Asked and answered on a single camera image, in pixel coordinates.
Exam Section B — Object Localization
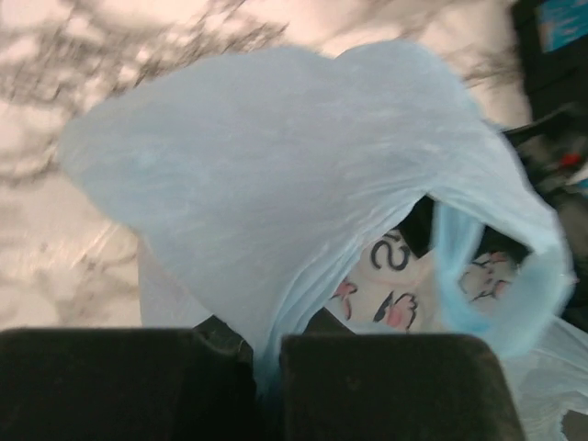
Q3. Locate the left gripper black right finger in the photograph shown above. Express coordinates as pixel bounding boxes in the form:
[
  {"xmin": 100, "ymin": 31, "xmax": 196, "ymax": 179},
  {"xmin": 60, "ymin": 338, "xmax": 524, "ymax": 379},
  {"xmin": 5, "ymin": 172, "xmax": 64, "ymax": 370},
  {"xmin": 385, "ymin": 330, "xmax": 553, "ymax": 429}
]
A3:
[{"xmin": 280, "ymin": 331, "xmax": 526, "ymax": 440}]

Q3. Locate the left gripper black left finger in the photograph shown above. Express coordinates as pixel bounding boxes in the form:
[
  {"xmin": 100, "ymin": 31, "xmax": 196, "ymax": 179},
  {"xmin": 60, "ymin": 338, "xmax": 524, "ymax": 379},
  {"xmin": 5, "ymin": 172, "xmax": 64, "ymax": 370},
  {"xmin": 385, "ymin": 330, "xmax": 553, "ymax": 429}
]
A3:
[{"xmin": 1, "ymin": 318, "xmax": 257, "ymax": 440}]

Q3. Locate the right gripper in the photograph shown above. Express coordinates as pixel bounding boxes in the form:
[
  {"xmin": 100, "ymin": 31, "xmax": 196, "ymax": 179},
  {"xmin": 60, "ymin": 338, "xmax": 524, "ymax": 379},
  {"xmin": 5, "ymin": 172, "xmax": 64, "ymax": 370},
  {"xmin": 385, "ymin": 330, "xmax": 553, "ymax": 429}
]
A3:
[{"xmin": 503, "ymin": 103, "xmax": 587, "ymax": 317}]

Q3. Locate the blue plastic bag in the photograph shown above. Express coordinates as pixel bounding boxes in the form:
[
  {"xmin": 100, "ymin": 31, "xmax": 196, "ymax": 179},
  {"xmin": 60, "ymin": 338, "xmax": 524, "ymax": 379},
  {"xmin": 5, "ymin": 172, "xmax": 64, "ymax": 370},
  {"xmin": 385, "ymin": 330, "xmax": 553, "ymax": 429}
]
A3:
[{"xmin": 58, "ymin": 40, "xmax": 587, "ymax": 440}]

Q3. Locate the black toolbox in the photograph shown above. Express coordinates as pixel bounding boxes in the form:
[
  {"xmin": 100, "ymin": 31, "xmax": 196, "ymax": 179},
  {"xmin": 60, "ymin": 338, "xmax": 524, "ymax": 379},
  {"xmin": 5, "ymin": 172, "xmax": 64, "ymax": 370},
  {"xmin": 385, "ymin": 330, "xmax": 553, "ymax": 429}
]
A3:
[{"xmin": 511, "ymin": 0, "xmax": 587, "ymax": 119}]

